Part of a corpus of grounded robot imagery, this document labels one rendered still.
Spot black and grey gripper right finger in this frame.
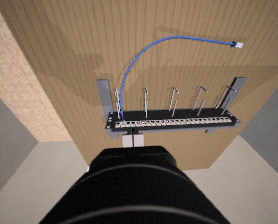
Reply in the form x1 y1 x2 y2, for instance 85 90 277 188
133 128 144 147

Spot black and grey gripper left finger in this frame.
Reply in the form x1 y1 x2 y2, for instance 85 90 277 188
122 128 134 147

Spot white cable plug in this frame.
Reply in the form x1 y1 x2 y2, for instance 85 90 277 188
230 42 244 48

